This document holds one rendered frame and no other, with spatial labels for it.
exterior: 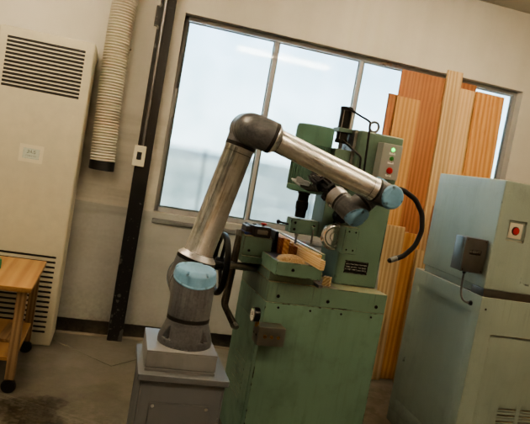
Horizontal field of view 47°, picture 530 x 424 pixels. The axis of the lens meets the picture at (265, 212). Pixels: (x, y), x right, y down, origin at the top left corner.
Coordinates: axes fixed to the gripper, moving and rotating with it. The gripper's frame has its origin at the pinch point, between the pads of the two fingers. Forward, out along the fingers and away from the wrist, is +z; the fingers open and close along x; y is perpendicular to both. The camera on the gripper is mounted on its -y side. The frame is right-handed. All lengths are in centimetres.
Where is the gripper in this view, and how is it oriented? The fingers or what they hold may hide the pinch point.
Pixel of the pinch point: (304, 168)
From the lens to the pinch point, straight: 260.0
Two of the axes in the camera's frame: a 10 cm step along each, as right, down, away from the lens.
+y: -2.2, -5.4, -8.1
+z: -5.5, -6.1, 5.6
